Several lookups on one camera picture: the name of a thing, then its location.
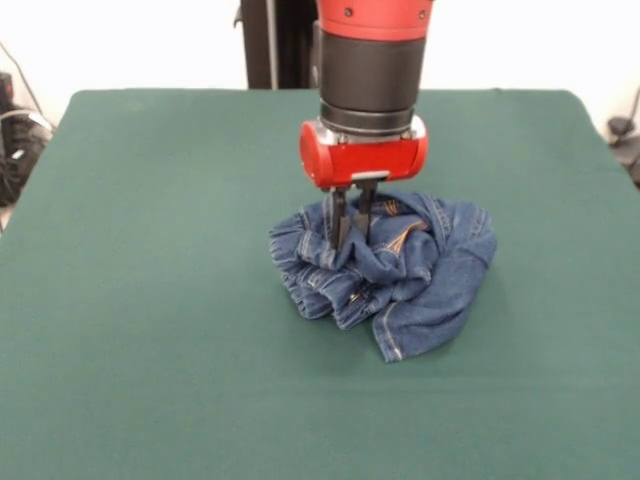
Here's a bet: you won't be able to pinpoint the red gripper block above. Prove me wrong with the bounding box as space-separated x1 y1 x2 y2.
298 118 430 251

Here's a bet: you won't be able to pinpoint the blue denim jeans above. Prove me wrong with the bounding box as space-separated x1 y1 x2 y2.
268 192 499 365

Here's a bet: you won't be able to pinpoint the dark green table cloth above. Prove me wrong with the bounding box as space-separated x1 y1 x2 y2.
0 88 640 480

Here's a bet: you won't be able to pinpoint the black wheeled base leg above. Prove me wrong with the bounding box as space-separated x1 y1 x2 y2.
0 72 55 207

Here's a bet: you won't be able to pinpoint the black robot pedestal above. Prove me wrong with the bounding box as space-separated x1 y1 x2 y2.
241 0 321 91

